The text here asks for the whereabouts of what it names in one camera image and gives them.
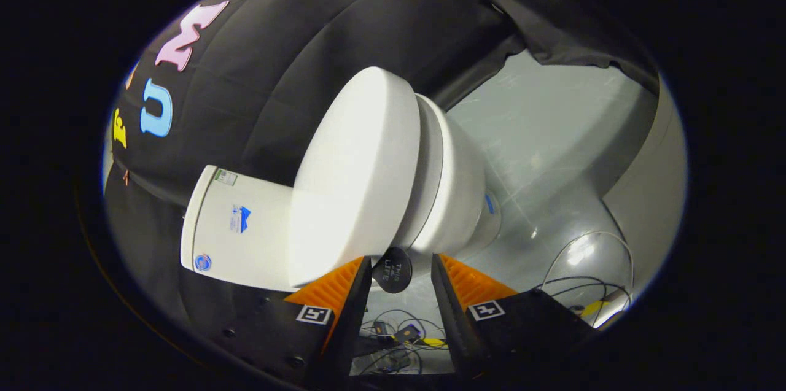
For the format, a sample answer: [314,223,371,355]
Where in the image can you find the white toilet lid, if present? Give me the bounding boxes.
[289,66,422,289]

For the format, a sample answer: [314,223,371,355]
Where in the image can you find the white toilet seat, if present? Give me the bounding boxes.
[393,93,446,250]

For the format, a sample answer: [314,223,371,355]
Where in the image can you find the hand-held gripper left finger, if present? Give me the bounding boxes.
[190,256,373,389]

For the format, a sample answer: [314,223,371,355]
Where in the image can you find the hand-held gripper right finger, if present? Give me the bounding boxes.
[431,253,599,379]

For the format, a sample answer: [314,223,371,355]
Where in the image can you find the floor cable bundle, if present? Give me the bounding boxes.
[353,230,635,377]

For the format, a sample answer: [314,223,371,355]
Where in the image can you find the black lid lifting handle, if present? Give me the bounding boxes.
[372,247,413,294]

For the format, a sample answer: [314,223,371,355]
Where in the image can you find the white ceramic toilet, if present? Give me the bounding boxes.
[180,93,503,293]

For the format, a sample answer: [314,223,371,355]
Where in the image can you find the black backdrop cloth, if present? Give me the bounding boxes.
[104,0,661,330]

